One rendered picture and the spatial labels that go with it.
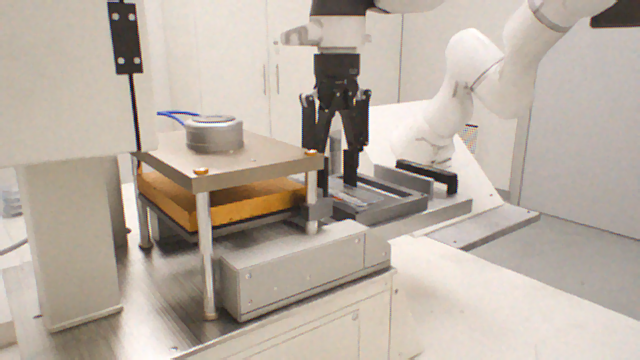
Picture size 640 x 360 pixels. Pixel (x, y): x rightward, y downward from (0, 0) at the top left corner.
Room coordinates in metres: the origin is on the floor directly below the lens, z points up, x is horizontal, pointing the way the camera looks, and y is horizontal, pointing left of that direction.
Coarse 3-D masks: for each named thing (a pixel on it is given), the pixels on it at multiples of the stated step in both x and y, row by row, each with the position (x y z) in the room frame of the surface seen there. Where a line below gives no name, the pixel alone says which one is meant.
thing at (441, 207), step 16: (384, 176) 0.91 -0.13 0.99; (400, 176) 0.88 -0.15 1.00; (416, 176) 0.84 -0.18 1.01; (432, 192) 0.82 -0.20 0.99; (432, 208) 0.78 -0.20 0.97; (448, 208) 0.79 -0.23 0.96; (464, 208) 0.82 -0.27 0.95; (304, 224) 0.76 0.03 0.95; (320, 224) 0.72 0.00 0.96; (384, 224) 0.70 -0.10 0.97; (400, 224) 0.72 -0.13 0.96; (416, 224) 0.75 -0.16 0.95; (432, 224) 0.77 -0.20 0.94
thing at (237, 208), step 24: (144, 192) 0.66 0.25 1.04; (168, 192) 0.60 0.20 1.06; (216, 192) 0.60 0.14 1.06; (240, 192) 0.60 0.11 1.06; (264, 192) 0.60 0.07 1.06; (288, 192) 0.60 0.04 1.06; (168, 216) 0.59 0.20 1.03; (192, 216) 0.52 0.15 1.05; (216, 216) 0.54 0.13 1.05; (240, 216) 0.56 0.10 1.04; (264, 216) 0.58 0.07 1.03; (288, 216) 0.60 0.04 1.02; (192, 240) 0.52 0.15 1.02
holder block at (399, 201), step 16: (336, 176) 0.89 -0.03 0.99; (368, 176) 0.89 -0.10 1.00; (368, 192) 0.79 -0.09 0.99; (384, 192) 0.83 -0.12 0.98; (400, 192) 0.80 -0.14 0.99; (416, 192) 0.79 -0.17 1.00; (336, 208) 0.72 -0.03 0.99; (352, 208) 0.71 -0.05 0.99; (384, 208) 0.71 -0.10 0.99; (400, 208) 0.74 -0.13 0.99; (416, 208) 0.76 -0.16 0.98; (368, 224) 0.69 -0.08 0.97
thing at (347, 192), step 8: (328, 184) 0.80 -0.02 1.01; (336, 184) 0.80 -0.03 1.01; (344, 184) 0.80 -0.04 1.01; (328, 192) 0.76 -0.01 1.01; (336, 192) 0.76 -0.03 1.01; (344, 192) 0.76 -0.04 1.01; (352, 192) 0.76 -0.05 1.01; (360, 192) 0.76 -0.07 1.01; (352, 200) 0.72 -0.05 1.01; (360, 200) 0.72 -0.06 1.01; (368, 200) 0.72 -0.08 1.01; (376, 200) 0.72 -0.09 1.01
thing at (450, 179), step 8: (400, 160) 0.96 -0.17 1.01; (400, 168) 0.96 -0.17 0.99; (408, 168) 0.94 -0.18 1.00; (416, 168) 0.92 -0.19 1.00; (424, 168) 0.91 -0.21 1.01; (432, 168) 0.90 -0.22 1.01; (424, 176) 0.91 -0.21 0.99; (432, 176) 0.89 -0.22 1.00; (440, 176) 0.87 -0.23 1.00; (448, 176) 0.86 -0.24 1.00; (456, 176) 0.86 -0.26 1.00; (448, 184) 0.86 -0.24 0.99; (456, 184) 0.86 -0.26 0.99; (448, 192) 0.86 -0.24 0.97; (456, 192) 0.86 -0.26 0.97
